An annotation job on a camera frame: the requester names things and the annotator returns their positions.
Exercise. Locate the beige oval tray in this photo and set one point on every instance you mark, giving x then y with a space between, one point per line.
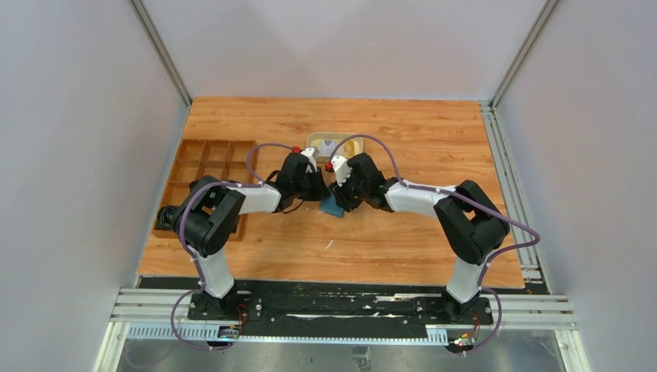
349 149

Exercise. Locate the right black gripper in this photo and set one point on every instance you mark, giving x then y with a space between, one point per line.
339 193

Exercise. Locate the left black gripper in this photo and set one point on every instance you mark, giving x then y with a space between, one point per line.
321 190

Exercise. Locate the blue card holder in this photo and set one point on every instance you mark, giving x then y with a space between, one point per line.
329 206

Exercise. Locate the aluminium frame rail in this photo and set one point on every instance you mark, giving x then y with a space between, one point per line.
531 268

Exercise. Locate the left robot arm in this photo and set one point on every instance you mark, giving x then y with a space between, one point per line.
209 214

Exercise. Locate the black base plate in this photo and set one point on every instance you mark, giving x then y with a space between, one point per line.
339 310

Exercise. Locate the card in tray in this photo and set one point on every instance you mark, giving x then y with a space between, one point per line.
327 146

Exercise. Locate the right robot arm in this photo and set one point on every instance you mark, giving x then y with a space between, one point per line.
470 221

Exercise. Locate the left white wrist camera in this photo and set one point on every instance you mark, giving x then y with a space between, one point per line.
311 154

